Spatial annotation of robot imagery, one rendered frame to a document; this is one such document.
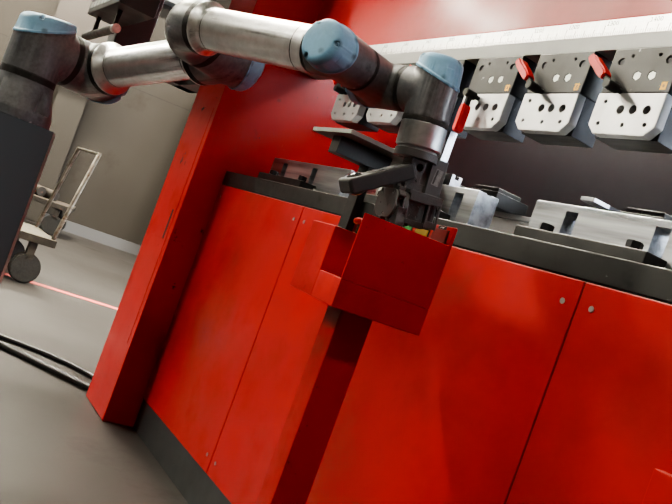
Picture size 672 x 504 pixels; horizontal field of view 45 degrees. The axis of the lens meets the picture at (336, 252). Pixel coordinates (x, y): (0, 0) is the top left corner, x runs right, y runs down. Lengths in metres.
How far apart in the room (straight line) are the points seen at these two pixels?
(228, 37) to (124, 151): 7.89
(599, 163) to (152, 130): 7.42
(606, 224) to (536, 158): 1.02
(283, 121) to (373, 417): 1.35
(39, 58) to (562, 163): 1.40
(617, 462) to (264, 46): 0.81
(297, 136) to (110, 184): 6.64
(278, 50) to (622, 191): 1.16
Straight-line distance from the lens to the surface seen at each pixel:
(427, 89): 1.28
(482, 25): 1.96
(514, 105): 1.78
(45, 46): 1.82
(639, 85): 1.53
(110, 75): 1.84
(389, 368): 1.58
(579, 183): 2.31
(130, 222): 9.29
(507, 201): 2.05
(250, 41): 1.36
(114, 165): 9.25
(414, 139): 1.26
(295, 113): 2.71
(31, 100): 1.81
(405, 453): 1.50
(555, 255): 1.34
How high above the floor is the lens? 0.73
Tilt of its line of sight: level
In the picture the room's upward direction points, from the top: 20 degrees clockwise
